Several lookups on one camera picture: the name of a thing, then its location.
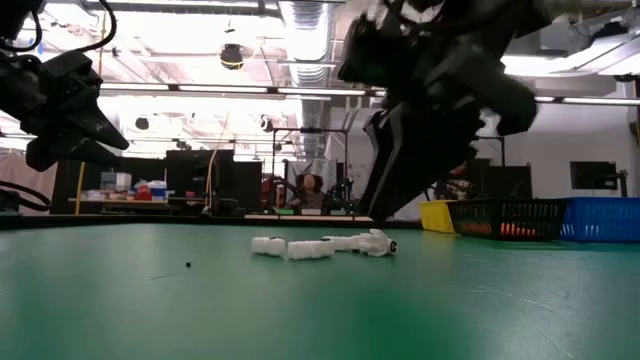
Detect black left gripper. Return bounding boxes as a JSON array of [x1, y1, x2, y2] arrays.
[[0, 49, 130, 174]]

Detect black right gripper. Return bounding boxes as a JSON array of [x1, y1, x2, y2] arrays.
[[337, 0, 540, 224]]

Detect black plastic basket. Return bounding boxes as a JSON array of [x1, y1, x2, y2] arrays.
[[446, 198, 571, 242]]

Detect yellow plastic basket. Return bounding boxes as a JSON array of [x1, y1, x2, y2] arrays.
[[418, 199, 457, 234]]

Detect white storage box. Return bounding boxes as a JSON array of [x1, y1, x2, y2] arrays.
[[101, 171, 133, 192]]

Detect pale pink curtain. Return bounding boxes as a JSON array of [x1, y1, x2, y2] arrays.
[[0, 152, 60, 216]]

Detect wooden workbench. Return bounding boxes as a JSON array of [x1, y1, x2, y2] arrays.
[[68, 196, 176, 210]]

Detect black screen panel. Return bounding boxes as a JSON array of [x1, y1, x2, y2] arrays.
[[474, 164, 534, 200]]

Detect black partition panels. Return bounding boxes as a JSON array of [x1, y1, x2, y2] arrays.
[[49, 148, 264, 217]]

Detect long ceiling light strip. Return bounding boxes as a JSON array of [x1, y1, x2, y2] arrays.
[[0, 79, 640, 107]]

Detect green table mat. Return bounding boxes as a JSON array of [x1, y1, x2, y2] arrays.
[[0, 222, 640, 360]]

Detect black ceiling dome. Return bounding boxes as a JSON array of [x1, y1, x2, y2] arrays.
[[219, 43, 245, 71]]

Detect black computer monitor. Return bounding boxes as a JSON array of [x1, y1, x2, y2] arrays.
[[569, 160, 619, 191]]

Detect blue plastic basket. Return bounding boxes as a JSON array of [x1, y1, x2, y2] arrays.
[[560, 196, 640, 245]]

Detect yellow extension cable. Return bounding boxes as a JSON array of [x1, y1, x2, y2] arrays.
[[74, 162, 87, 216]]

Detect black curved hose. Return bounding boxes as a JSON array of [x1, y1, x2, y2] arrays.
[[0, 179, 54, 214]]

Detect black stand frame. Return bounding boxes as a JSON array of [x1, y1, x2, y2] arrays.
[[477, 133, 506, 169]]

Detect black rig frame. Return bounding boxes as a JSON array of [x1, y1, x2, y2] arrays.
[[271, 127, 350, 214]]

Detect thin beige hanging cable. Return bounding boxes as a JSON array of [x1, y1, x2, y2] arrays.
[[204, 112, 231, 214]]

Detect silver ventilation duct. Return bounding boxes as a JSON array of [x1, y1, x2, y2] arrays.
[[277, 0, 341, 161]]

